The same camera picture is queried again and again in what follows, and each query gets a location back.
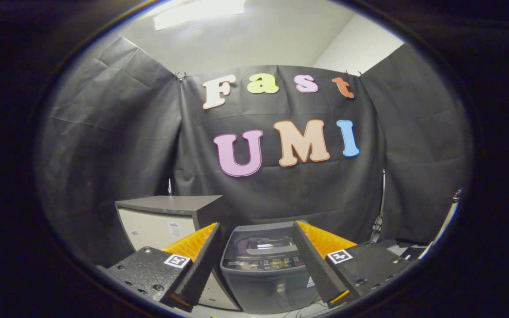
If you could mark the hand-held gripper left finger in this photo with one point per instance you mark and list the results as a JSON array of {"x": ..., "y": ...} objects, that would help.
[{"x": 201, "y": 271}]

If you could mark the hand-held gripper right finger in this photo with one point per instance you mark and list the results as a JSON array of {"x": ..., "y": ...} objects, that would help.
[{"x": 316, "y": 269}]

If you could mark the grey washing machine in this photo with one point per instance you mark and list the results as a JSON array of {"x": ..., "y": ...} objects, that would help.
[{"x": 263, "y": 287}]

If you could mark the black box on floor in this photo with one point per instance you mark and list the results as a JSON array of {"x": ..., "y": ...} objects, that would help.
[{"x": 411, "y": 252}]

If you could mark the black backdrop cloth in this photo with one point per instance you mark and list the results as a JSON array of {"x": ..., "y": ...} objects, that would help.
[{"x": 148, "y": 132}]

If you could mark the white pole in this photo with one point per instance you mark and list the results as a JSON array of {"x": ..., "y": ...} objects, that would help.
[{"x": 449, "y": 221}]

